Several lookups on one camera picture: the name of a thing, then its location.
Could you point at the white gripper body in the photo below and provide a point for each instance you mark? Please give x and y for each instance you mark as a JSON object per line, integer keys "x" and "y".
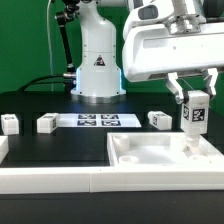
{"x": 151, "y": 50}

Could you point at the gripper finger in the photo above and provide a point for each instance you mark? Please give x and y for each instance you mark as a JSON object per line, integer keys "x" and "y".
{"x": 210, "y": 77}
{"x": 171, "y": 82}

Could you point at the white square tabletop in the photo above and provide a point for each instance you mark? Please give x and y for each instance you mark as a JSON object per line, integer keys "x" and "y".
{"x": 166, "y": 148}

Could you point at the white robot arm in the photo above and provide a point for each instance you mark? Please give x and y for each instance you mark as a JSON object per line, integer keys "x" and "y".
{"x": 98, "y": 75}

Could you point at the white sheet with fiducial tags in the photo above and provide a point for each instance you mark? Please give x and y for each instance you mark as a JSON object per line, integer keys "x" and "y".
{"x": 98, "y": 120}

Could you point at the white U-shaped obstacle fence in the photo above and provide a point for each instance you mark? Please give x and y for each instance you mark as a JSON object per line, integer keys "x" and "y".
{"x": 108, "y": 178}

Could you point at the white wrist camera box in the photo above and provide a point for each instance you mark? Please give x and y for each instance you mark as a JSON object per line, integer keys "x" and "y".
{"x": 147, "y": 12}

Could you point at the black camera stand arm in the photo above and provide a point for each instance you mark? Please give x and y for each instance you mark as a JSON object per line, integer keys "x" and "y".
{"x": 62, "y": 18}

